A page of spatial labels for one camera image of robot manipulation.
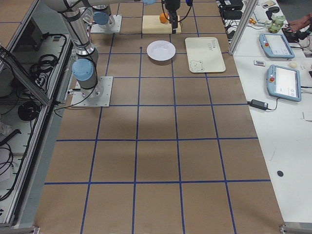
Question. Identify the person hand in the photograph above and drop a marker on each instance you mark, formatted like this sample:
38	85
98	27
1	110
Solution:
301	23

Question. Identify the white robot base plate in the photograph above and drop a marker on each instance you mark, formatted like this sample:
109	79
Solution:
98	97
95	29

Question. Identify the cream tray with bear print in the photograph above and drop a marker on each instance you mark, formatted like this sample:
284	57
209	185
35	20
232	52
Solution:
204	55

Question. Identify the white keyboard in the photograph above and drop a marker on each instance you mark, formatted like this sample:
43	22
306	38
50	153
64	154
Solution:
260	14

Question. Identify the small printed card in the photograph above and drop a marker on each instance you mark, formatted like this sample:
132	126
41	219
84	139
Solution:
259	63

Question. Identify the black power adapter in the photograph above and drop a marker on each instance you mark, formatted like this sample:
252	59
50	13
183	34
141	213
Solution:
258	104

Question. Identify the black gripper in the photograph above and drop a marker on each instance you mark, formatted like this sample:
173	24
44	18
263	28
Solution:
172	6

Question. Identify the blue teach pendant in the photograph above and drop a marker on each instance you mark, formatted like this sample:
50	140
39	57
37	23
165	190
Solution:
276	46
283	82

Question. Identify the aluminium frame post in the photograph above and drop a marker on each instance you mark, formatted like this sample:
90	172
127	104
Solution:
249	9

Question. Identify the bamboo cutting board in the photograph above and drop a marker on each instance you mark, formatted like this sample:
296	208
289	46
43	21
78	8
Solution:
153	25

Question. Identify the orange fruit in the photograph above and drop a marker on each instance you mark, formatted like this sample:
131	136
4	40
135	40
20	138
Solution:
164	18

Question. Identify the blue teach pendant far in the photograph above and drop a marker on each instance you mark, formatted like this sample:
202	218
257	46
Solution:
276	46

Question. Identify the gold metal cylinder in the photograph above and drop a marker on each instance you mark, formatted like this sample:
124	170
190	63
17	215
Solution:
252	21

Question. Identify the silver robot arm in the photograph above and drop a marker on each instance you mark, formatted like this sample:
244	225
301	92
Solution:
69	10
103	17

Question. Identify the small beige ball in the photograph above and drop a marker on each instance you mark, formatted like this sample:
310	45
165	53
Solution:
293	65

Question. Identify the white round plate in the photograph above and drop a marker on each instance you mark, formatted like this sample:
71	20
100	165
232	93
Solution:
161	50

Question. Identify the blue teach pendant near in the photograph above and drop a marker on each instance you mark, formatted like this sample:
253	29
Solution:
283	82

